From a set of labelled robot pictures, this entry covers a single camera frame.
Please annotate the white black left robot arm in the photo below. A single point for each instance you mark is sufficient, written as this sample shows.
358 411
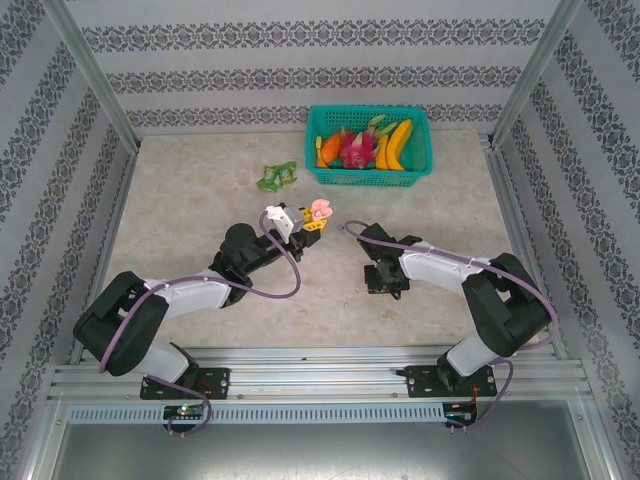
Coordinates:
190 295

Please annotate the aluminium frame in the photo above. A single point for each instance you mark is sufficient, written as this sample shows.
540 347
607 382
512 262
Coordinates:
310 367

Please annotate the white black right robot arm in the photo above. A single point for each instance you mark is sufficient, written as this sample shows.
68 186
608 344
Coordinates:
440 265

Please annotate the orange toy fruit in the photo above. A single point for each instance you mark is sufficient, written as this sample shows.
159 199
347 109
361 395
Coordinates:
331 147

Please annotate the pink dragon fruit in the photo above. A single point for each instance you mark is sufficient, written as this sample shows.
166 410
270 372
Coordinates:
357 147

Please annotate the yellow banana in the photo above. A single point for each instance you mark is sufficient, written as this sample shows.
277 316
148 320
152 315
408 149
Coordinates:
392 145

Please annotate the teal plastic basket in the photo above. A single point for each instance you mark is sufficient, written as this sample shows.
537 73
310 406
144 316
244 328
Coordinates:
365 177

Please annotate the pink earbud charging case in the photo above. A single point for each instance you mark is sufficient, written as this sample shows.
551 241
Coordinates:
321 207

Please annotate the yellow toy corn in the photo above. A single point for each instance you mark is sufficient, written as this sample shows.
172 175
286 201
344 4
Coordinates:
318 147

